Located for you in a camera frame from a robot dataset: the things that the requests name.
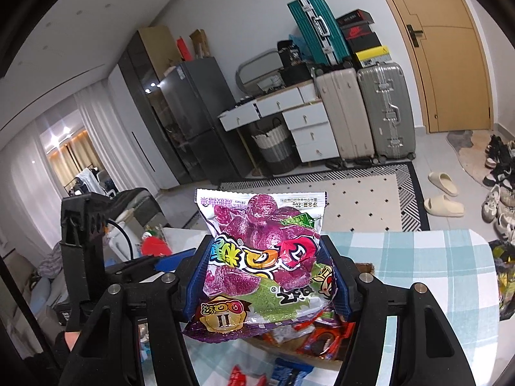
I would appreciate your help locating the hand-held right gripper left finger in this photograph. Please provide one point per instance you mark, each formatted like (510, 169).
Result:
(197, 285)

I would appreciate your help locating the brown paper bag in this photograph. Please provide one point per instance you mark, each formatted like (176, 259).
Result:
(200, 44)

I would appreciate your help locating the wooden door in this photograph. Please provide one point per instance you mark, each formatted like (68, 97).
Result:
(442, 68)

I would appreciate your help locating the blue snack packet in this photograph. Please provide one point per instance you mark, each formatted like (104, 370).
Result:
(289, 376)

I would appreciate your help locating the white small basket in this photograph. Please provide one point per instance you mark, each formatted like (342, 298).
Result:
(271, 83)

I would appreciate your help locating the white trash can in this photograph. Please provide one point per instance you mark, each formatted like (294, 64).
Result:
(118, 245)

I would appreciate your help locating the teal suitcase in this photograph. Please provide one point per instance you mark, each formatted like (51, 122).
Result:
(314, 28)

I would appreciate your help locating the arched mirror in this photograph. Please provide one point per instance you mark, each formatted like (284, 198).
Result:
(257, 66)

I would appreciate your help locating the black white dotted rug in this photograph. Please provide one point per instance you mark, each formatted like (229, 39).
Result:
(362, 197)

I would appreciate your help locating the white curtain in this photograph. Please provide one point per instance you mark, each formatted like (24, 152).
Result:
(24, 177)

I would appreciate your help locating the red black shoe box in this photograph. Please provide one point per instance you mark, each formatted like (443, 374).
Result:
(358, 32)

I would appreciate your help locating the grey refrigerator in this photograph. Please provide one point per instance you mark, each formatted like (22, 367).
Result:
(201, 116)

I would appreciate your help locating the black storage box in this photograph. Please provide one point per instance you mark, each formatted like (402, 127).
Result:
(295, 75)

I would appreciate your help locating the clothes rack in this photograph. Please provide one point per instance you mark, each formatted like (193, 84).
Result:
(92, 181)

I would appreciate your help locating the beige slipper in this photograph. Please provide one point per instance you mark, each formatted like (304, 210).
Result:
(442, 206)
(442, 183)

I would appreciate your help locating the white drawer dresser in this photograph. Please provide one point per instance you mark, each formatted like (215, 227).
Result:
(314, 136)

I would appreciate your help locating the person's left forearm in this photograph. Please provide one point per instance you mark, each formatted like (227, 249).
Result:
(60, 356)

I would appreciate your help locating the grey white coffee table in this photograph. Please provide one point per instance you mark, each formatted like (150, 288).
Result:
(181, 241)

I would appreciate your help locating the purple grape candy packet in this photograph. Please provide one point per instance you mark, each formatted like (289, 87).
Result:
(261, 229)

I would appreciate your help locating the brown cardboard box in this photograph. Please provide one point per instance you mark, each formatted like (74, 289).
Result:
(289, 356)

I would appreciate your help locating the red cookie packet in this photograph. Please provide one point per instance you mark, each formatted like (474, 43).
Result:
(322, 339)

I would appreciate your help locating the blue white checkered tablecloth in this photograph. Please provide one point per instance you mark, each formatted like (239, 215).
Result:
(422, 269)

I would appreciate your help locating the dark glass cabinet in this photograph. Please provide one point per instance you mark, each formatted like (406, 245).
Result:
(149, 108)

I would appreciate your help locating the dark grey ottoman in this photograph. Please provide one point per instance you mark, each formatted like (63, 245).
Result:
(141, 207)

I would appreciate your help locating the grey white laundry basket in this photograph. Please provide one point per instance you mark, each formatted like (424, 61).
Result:
(277, 148)

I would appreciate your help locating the red white snack packet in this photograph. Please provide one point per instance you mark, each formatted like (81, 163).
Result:
(245, 378)

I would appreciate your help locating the person's left hand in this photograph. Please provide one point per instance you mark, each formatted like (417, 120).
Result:
(72, 339)

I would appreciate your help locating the red paper bag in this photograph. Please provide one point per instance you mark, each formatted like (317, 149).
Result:
(184, 48)

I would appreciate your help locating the red packet in clear bag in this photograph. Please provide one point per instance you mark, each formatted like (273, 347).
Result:
(155, 247)

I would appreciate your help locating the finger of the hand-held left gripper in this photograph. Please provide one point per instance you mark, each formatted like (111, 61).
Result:
(173, 260)

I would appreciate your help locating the blue plastic bag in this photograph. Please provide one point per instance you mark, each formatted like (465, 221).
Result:
(303, 48)

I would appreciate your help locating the silver suitcase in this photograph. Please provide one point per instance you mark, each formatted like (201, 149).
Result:
(382, 108)

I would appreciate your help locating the dark printed plastic bag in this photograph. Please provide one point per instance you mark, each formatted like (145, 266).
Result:
(505, 281)

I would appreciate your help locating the black printed bag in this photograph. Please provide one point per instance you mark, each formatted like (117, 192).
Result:
(290, 53)

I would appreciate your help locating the grey doormat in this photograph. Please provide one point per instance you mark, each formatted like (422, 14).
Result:
(458, 138)

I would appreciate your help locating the beige suitcase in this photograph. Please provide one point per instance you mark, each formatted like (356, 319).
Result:
(342, 116)

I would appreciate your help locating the yellow shoe box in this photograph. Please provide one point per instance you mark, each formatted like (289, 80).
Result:
(372, 56)

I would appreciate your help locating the beige round rug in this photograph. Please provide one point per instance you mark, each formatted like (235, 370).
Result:
(472, 161)

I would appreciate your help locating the plain black shoe box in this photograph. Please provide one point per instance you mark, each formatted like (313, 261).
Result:
(366, 43)

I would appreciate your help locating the flat cardboard sheet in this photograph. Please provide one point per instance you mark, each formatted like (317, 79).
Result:
(159, 48)

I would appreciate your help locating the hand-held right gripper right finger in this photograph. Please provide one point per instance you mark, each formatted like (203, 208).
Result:
(342, 293)

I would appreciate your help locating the group of shoes on floor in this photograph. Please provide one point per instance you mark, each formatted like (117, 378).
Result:
(499, 193)

